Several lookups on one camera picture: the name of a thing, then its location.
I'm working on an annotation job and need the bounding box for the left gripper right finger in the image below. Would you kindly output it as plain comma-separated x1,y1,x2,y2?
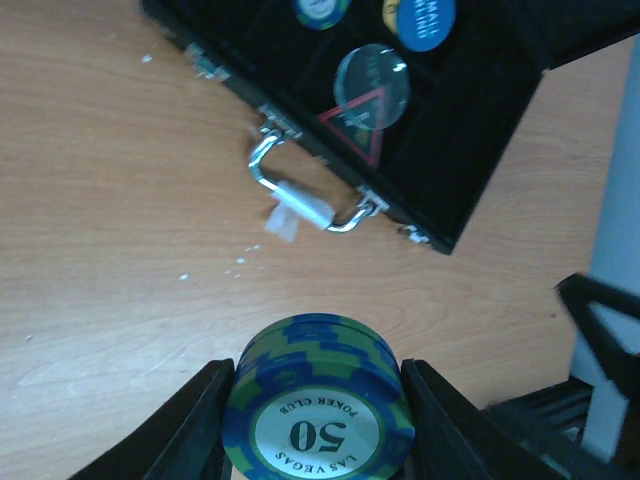
399,359,562,479

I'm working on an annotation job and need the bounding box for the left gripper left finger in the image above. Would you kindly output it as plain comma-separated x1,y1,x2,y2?
72,359,235,479

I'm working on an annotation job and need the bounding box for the blue short stack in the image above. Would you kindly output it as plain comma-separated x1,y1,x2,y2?
291,0,351,31
221,313,415,479

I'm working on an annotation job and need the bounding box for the triangular all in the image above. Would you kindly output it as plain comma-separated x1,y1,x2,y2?
318,88,385,169

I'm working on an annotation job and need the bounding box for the clear round dealer button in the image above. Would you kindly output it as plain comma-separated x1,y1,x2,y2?
333,43,410,130

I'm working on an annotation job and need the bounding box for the blue round blind button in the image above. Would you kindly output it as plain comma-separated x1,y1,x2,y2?
396,0,456,52

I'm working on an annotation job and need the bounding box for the black poker set case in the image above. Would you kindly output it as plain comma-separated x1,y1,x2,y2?
141,1,639,254

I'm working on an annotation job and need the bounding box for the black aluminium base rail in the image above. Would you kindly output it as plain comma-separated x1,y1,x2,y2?
486,273,639,479

